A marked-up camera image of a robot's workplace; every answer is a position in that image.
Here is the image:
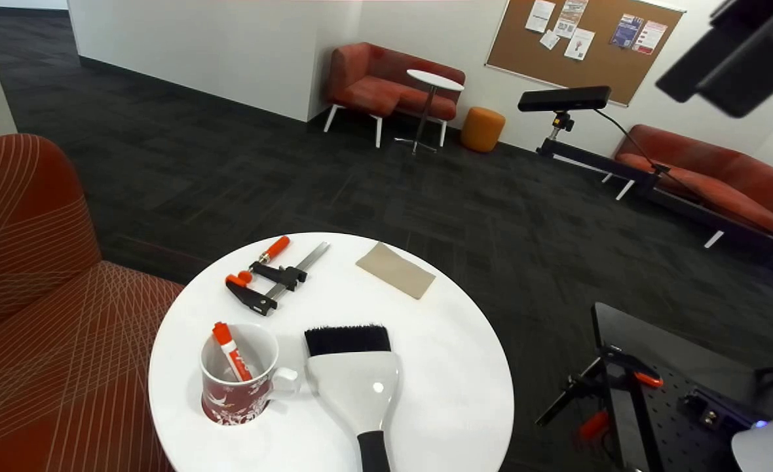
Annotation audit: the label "black bar camera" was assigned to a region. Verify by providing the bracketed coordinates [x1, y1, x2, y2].
[516, 83, 614, 115]

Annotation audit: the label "white red paper flyer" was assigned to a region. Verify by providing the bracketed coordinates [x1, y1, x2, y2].
[631, 18, 672, 58]

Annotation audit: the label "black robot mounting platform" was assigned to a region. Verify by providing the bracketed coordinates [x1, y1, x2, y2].
[592, 298, 773, 472]

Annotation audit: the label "black clamp orange grip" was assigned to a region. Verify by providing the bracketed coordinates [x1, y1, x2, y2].
[534, 349, 669, 431]

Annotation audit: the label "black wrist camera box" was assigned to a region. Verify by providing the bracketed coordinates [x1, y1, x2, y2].
[656, 0, 754, 104]

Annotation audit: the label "white brush black bristles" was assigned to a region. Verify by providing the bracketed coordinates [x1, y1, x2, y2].
[301, 323, 403, 472]

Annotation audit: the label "red sofa white legs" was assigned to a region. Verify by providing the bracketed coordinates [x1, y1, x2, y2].
[321, 40, 469, 153]

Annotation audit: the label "tan paper napkin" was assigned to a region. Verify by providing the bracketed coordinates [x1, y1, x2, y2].
[355, 241, 438, 302]

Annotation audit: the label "black spring clamp orange tips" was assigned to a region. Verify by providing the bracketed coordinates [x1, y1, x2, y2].
[224, 269, 281, 317]

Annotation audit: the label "orange Expo marker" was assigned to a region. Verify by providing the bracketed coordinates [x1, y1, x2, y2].
[211, 319, 255, 386]

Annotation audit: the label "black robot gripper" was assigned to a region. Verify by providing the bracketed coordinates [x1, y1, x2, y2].
[698, 0, 773, 121]

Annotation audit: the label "red patterned mug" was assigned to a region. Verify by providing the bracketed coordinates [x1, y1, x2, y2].
[200, 323, 304, 428]

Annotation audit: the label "cork pin board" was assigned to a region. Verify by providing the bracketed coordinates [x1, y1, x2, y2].
[486, 0, 687, 107]

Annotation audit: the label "long red bench sofa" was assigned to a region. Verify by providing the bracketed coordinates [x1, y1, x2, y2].
[600, 123, 773, 252]

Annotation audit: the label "red striped armchair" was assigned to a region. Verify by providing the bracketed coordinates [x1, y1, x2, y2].
[0, 132, 187, 472]

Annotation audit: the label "small round white side table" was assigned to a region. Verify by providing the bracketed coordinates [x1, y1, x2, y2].
[394, 65, 467, 157]

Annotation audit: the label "orange round stool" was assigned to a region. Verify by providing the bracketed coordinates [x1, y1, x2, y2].
[459, 104, 508, 157]

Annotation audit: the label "blue paper flyer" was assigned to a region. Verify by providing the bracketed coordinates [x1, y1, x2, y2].
[610, 11, 648, 53]

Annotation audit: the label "black camera stand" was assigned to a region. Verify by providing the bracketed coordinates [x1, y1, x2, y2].
[538, 107, 669, 191]

